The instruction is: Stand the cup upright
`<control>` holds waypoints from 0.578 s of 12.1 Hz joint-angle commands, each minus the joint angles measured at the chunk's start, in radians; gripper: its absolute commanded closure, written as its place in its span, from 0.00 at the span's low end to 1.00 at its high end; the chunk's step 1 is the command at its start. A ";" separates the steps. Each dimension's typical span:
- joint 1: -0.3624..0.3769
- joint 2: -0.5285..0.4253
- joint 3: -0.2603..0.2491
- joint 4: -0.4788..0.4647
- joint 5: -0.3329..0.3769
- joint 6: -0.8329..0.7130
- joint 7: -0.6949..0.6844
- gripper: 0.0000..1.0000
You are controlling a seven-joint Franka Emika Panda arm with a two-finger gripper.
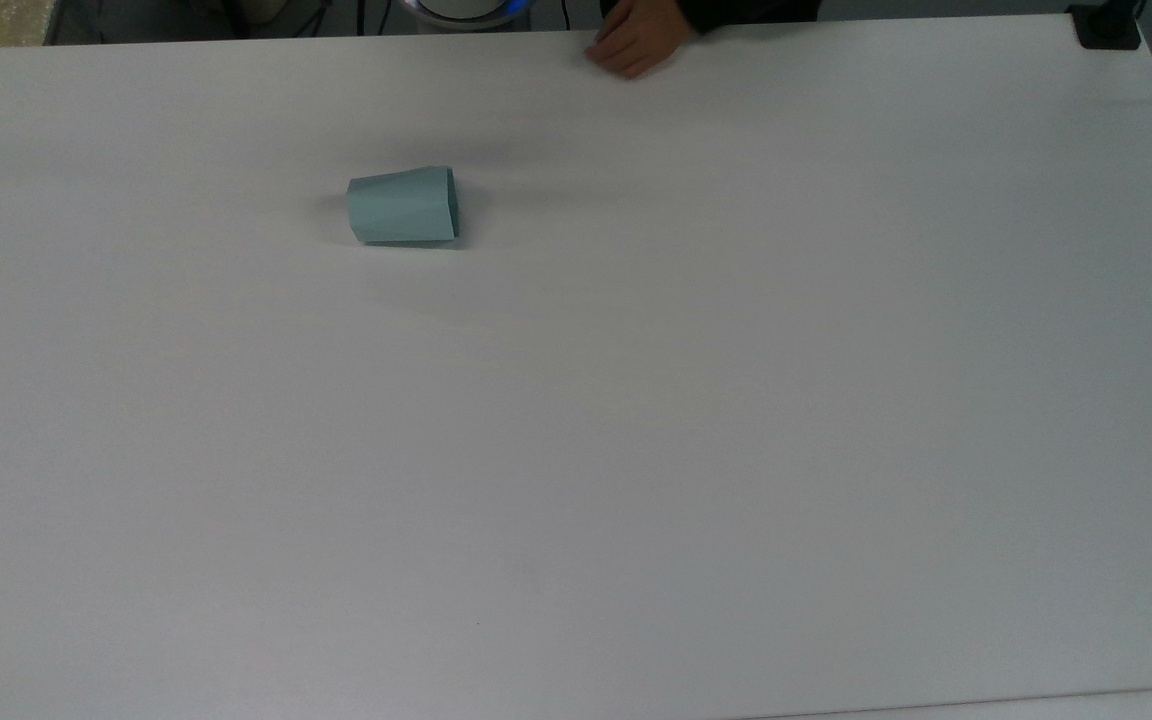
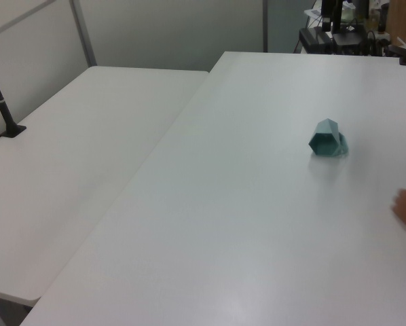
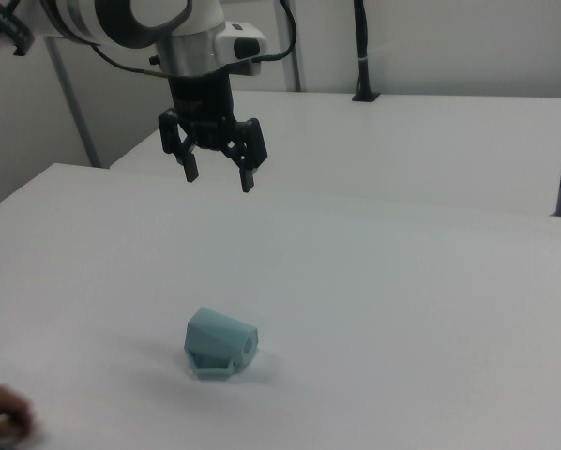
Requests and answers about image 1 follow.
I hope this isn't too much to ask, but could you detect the person's bare hand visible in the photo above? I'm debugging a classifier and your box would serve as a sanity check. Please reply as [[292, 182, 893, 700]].
[[584, 0, 698, 81]]

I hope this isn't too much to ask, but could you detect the teal faceted plastic cup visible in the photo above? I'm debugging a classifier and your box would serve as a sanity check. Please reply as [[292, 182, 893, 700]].
[[346, 165, 461, 248]]

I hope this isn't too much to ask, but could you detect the dark sleeved forearm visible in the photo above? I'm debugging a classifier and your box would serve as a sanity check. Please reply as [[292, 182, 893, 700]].
[[680, 0, 823, 36]]

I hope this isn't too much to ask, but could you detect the black table clamp mount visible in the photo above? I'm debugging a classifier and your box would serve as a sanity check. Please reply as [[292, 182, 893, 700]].
[[1067, 0, 1145, 52]]

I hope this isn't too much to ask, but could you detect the white adjoining table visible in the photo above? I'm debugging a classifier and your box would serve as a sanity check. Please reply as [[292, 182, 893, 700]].
[[756, 687, 1152, 720]]

